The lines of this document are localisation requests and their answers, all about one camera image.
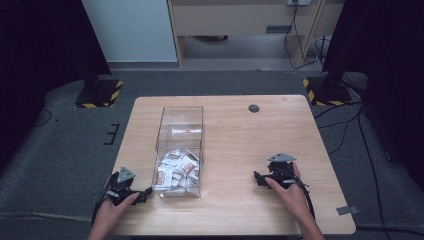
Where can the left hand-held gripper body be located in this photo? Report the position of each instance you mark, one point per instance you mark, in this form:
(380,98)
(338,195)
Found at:
(120,190)

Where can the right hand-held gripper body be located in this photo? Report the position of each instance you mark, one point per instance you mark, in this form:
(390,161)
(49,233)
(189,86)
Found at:
(280,170)

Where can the pile of white packets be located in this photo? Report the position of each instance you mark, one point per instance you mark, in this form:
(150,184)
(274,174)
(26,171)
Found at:
(176,170)

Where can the clear plastic box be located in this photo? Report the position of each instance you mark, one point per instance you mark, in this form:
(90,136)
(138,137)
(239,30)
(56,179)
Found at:
(180,133)

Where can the person's left hand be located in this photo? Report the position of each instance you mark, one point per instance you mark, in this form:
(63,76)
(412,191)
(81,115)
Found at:
(111,213)

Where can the person's right hand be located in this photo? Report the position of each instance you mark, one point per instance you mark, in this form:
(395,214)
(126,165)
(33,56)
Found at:
(295,196)

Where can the grey tape strip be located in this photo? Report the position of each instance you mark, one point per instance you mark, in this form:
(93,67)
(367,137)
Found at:
(347,210)

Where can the black yellow striped stand base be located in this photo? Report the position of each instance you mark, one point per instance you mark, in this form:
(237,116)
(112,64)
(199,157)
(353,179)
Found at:
(330,93)
(100,95)

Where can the dark curtain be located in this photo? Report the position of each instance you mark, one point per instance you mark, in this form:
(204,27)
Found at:
(383,50)
(40,50)

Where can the white panel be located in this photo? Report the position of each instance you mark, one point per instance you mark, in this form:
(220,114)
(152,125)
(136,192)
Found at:
(130,30)

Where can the light wooden desk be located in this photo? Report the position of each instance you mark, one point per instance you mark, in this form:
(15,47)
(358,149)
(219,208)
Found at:
(233,16)

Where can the white power strip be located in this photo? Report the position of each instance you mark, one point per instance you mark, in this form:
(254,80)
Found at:
(299,2)

